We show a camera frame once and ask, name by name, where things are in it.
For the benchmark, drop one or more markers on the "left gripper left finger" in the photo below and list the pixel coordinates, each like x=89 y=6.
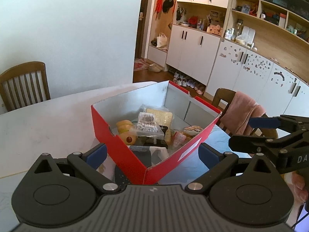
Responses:
x=85 y=166

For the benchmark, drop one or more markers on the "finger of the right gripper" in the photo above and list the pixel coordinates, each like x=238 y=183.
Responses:
x=265 y=122

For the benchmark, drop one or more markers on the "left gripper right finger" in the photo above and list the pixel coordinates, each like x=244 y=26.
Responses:
x=220 y=166

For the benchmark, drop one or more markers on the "orange snack packet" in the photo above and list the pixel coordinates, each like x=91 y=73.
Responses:
x=178 y=139

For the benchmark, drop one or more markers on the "yellow pig plush toy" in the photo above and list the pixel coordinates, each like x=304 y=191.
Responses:
x=124 y=132

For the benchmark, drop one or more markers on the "red cardboard box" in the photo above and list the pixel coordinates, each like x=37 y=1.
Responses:
x=149 y=160

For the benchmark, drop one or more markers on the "bag of white beads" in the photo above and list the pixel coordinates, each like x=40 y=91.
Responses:
x=147 y=127

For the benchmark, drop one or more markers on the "bagged bread slice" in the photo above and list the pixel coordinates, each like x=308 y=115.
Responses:
x=162 y=118

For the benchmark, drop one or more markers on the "person right hand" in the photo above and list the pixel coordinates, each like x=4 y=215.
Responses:
x=299 y=189

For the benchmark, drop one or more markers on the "pink towel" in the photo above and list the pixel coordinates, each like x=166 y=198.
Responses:
x=238 y=114

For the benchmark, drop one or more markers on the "white storage cabinet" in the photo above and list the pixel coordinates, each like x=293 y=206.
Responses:
x=274 y=73

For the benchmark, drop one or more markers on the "brown wooden chair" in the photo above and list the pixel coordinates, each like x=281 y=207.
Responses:
x=24 y=85

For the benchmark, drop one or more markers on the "white tote bag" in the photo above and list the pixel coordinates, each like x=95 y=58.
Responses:
x=162 y=40

